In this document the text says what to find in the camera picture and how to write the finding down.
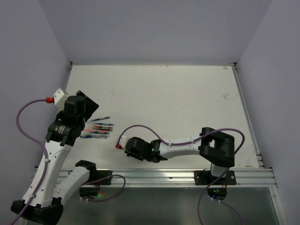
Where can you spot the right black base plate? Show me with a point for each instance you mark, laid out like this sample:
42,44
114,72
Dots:
204,177

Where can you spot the aluminium front rail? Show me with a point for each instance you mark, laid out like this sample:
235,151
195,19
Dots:
184,178

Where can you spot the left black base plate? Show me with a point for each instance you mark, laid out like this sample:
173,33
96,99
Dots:
99,177

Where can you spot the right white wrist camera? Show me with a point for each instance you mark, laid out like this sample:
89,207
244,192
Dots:
121,143

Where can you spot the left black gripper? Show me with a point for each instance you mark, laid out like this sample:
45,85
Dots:
90,107

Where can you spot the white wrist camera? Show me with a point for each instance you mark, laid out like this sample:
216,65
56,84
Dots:
59,98
121,143

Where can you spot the red capped pen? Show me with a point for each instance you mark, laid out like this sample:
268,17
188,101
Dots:
102,127

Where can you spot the aluminium right side rail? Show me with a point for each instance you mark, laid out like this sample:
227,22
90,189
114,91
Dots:
246,112

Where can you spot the light blue capped pen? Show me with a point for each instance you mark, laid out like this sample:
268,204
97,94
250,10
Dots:
103,124

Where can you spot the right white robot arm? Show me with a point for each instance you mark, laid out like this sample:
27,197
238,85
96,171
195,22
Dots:
216,147

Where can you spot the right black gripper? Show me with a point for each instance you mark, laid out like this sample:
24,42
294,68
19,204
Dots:
129,153

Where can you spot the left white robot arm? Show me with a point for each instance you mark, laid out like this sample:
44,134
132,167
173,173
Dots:
44,200

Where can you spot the purple pen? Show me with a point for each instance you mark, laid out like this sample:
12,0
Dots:
99,119

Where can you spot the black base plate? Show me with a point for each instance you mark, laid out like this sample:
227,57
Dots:
99,177
204,177

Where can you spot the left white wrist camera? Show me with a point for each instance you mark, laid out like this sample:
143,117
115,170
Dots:
59,98

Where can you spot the aluminium rail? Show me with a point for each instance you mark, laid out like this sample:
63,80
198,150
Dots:
184,178
246,112

